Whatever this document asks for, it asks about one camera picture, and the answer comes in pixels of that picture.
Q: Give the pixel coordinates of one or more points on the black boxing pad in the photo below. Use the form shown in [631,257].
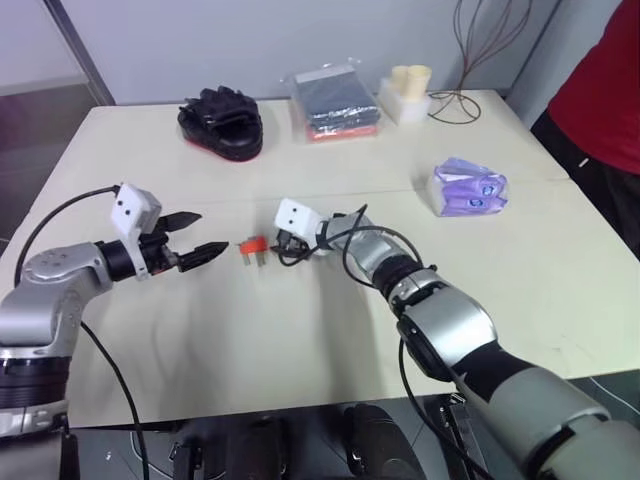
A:
[220,125]

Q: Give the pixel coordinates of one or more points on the grey aluminium frame post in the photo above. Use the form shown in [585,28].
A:
[80,50]

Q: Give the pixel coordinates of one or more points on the purple tissue pack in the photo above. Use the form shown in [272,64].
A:
[467,189]

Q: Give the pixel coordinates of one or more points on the person in red shirt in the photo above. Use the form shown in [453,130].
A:
[600,100]

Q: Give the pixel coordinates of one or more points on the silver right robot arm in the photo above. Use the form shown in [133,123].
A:
[450,320]

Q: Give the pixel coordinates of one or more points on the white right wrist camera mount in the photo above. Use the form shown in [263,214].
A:
[295,216]

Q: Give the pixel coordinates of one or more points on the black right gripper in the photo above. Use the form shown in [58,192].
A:
[289,242]

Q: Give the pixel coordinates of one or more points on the grey hex key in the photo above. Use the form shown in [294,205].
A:
[247,260]
[261,259]

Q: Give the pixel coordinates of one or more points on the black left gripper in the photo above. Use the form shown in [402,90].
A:
[156,254]

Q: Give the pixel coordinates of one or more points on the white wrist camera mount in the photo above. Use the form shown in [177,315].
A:
[295,216]
[134,207]

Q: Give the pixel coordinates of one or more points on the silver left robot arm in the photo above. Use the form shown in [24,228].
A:
[50,300]

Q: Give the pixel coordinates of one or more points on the orange power plug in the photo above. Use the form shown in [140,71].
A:
[253,246]

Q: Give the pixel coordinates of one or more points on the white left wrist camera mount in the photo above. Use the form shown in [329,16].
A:
[134,207]

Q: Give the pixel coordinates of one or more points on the clear bag of folded clothes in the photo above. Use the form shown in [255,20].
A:
[335,107]

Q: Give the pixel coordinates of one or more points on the cream paper cup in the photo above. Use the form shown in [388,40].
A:
[400,82]
[420,80]

